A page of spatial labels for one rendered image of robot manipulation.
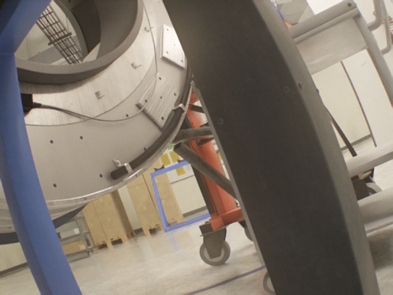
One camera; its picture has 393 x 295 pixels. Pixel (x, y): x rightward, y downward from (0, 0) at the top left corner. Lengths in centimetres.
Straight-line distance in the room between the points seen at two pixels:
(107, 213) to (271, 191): 688
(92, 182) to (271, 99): 51
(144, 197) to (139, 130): 616
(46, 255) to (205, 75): 29
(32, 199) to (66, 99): 59
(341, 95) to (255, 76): 1069
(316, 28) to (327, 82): 1012
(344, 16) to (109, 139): 66
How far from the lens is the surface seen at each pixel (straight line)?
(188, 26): 48
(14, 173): 29
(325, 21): 90
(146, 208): 711
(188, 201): 965
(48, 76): 82
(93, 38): 159
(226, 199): 187
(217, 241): 185
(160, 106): 106
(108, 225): 727
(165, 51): 121
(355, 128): 1105
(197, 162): 150
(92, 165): 84
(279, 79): 41
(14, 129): 31
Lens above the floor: 39
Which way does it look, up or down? 7 degrees up
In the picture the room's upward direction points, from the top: 21 degrees counter-clockwise
